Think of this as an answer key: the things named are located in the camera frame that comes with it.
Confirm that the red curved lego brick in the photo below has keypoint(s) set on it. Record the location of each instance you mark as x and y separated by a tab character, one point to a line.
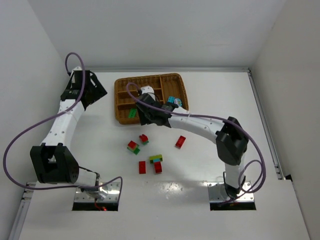
142	167

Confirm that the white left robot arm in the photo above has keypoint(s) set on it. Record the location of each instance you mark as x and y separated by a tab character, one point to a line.
52	160

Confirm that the red green stacked legos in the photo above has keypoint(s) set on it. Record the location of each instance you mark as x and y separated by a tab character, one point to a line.
133	147

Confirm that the teal long lego brick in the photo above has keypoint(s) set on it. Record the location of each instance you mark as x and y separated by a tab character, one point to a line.
171	99

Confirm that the red long lego brick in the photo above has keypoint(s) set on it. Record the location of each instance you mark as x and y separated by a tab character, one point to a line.
144	139

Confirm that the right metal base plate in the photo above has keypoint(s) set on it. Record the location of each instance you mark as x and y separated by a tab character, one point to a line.
219	193

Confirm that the teal printed lego brick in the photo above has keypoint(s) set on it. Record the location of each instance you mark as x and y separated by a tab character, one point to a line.
178	102

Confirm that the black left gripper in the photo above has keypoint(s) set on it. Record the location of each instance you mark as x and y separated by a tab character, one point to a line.
96	88

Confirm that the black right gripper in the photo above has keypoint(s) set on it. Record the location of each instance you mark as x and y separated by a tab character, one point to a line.
144	110

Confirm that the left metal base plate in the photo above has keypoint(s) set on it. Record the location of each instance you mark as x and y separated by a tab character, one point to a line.
108	194

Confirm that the aluminium frame rail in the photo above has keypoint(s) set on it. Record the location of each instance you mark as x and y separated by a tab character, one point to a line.
170	69

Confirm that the metal base plate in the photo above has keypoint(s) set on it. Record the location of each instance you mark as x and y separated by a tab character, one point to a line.
108	194
219	193

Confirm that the dark green long lego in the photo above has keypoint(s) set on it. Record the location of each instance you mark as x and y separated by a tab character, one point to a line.
132	113

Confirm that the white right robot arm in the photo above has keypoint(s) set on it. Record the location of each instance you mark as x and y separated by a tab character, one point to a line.
231	144

